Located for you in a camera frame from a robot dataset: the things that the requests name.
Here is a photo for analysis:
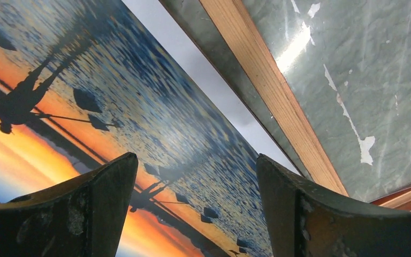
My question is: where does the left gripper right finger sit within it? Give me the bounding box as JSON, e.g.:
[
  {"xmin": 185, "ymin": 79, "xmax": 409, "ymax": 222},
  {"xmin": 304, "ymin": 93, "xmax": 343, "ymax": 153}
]
[{"xmin": 256, "ymin": 154, "xmax": 411, "ymax": 256}]

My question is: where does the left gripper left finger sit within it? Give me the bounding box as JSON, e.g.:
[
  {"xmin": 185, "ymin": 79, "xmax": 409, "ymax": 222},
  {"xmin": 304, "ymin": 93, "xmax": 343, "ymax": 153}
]
[{"xmin": 0, "ymin": 153, "xmax": 138, "ymax": 256}]

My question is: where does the sunset photo print board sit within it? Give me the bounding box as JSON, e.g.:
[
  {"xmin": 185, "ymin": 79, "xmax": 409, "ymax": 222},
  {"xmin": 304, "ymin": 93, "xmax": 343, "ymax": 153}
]
[{"xmin": 0, "ymin": 1, "xmax": 272, "ymax": 256}]

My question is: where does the wooden picture frame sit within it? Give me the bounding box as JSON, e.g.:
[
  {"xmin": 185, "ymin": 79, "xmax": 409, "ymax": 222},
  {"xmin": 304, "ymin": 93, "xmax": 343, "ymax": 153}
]
[{"xmin": 198, "ymin": 0, "xmax": 411, "ymax": 213}]

